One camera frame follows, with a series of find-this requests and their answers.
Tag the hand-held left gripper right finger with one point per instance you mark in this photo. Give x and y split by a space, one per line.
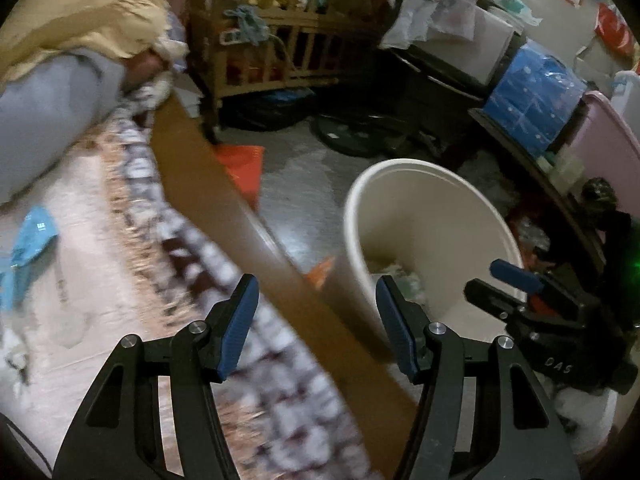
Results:
395 325

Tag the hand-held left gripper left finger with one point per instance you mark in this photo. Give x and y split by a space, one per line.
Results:
235 330

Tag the pink plastic tub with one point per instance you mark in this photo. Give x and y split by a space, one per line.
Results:
610 135

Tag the white plastic bags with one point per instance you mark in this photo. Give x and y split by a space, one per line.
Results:
430 0

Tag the grey pillow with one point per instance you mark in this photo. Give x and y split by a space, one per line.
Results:
45 120

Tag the red basin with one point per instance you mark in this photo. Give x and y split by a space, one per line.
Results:
615 27

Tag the cream plastic trash bin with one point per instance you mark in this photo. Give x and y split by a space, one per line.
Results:
430 220

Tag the patterned bedsheet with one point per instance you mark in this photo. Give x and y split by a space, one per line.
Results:
190 260

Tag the blue tissue package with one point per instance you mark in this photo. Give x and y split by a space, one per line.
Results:
535 95

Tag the orange scrap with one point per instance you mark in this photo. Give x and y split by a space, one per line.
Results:
320 272

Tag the blue plastic packet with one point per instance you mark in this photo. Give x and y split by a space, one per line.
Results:
30 245

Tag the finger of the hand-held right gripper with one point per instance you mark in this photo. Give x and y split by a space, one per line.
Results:
515 274
492 297

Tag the wooden bed frame edge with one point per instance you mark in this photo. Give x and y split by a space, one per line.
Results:
240 220

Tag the orange plastic bag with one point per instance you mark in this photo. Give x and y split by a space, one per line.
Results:
242 165

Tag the white plastic bag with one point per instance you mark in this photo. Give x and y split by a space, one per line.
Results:
580 415

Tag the black bag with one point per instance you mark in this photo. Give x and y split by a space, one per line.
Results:
265 110

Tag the yellow quilt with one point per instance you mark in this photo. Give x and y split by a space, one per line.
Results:
75 15

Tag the dark wooden table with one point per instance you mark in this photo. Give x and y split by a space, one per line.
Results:
530 170

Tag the wooden crib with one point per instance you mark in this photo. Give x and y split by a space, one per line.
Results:
300 45

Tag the white box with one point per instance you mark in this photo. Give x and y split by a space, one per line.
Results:
475 45

